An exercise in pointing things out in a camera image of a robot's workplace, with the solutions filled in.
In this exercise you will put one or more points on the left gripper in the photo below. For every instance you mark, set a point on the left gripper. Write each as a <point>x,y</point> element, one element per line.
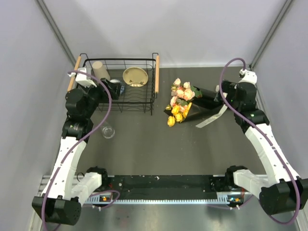
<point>113,88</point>

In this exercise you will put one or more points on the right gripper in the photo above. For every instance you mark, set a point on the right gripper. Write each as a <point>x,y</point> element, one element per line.
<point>229,87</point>

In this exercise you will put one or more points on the black wrapping paper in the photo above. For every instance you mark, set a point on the black wrapping paper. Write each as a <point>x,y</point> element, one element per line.
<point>196,112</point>

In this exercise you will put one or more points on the white printed ribbon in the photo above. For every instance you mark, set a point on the white printed ribbon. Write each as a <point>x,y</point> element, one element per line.
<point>211,118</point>

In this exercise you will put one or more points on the pink and yellow flower bouquet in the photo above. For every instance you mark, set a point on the pink and yellow flower bouquet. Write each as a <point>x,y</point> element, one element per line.
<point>183,95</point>

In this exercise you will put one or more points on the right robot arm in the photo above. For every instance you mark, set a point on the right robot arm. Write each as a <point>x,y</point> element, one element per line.
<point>283,190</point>

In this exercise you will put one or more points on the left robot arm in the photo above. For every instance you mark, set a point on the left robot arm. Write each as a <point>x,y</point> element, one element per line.
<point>61,201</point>

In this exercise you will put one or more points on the clear glass vase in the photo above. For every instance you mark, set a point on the clear glass vase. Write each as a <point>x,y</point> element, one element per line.
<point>107,130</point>

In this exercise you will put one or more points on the blue white patterned bowl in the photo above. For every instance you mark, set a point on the blue white patterned bowl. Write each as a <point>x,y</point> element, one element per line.
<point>122,89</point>

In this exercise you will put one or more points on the beige paper cup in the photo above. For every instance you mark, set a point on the beige paper cup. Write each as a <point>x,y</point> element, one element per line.
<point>100,71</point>

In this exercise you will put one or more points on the cream floral plate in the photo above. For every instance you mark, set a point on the cream floral plate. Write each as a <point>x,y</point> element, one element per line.
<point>135,77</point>

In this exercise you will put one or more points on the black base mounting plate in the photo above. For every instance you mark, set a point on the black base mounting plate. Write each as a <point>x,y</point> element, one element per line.
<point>167,186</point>

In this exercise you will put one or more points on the black wire dish rack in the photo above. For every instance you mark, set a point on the black wire dish rack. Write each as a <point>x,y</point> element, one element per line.
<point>133,96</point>

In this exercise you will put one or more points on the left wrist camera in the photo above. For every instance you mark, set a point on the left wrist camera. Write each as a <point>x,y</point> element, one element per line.
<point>82,79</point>

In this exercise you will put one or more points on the grey slotted cable duct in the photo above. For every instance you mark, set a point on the grey slotted cable duct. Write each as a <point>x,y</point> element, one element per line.
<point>219,199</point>

